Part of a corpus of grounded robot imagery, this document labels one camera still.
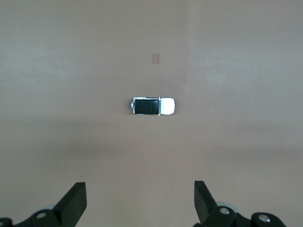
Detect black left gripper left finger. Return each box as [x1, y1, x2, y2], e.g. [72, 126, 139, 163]
[0, 181, 87, 227]

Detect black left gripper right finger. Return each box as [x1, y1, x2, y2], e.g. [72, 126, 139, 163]
[193, 180, 287, 227]

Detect white toy jeep black roof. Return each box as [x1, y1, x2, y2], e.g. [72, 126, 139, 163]
[129, 96, 176, 117]

